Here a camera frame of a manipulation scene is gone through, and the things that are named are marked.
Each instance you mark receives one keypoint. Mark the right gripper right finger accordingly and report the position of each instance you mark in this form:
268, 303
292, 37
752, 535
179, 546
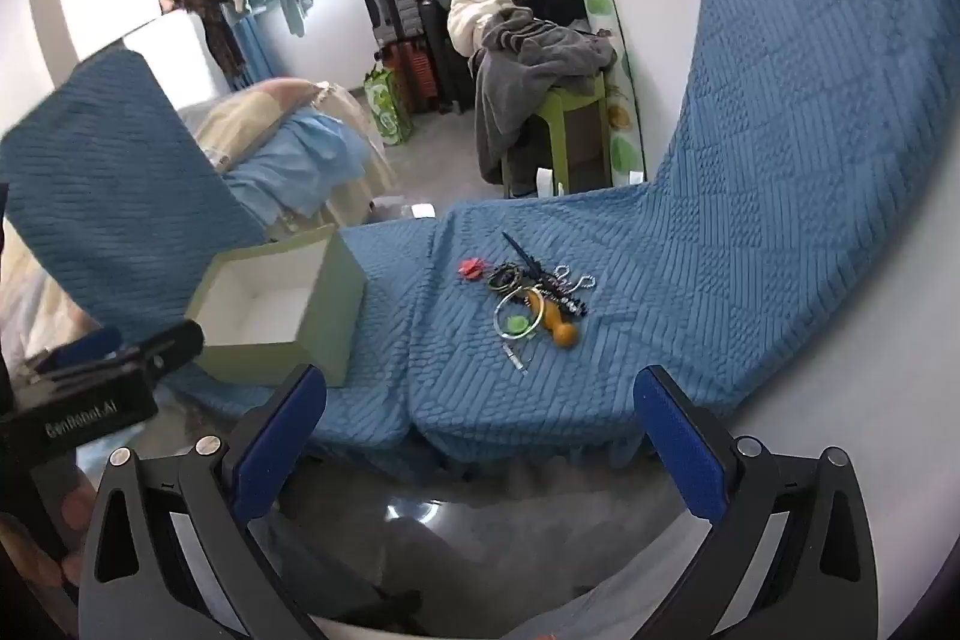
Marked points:
822, 581

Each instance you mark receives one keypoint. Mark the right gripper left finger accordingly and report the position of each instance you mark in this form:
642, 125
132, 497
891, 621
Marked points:
169, 553

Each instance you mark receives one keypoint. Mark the orange gourd hair clip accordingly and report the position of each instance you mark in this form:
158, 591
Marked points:
549, 316

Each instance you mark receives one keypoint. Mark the green hat hair clip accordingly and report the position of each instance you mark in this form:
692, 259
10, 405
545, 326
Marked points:
517, 325

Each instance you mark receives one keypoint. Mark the black long hair clip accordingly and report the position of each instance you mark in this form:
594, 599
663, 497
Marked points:
532, 268

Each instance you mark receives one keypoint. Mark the black cream patterned bangle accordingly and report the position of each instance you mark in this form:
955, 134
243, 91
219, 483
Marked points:
505, 278

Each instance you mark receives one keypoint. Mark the pink hat hair clip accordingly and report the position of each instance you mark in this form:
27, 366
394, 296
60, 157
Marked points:
472, 269

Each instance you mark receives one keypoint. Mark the person's left hand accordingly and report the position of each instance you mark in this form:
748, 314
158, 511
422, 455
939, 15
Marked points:
67, 503

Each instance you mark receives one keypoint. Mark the green open gift box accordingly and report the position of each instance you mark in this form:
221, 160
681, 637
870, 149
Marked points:
265, 310

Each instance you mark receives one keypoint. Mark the beige pillow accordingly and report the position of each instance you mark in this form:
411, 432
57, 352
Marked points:
230, 128

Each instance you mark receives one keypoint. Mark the light blue bed sheet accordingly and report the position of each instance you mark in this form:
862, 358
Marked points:
296, 170

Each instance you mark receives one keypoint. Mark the green shopping bag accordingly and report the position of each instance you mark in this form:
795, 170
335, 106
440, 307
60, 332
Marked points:
387, 105

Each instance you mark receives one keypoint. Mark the rolled green dotted mat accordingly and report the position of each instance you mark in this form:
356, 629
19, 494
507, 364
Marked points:
626, 146

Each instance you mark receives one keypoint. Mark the white slippers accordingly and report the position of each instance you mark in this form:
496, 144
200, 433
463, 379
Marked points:
547, 184

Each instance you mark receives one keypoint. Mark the red suitcase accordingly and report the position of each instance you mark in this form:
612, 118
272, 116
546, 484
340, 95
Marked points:
411, 64

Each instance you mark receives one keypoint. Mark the blue textured sofa cover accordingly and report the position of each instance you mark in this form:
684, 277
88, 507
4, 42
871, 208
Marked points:
807, 130

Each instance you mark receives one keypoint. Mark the grey black suitcase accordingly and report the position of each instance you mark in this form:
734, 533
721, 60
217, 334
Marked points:
394, 20

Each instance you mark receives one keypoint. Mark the green plastic stool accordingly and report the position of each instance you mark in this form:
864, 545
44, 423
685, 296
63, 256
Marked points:
569, 134

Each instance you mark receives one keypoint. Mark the grey blanket on stool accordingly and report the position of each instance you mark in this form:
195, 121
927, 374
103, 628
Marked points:
521, 58

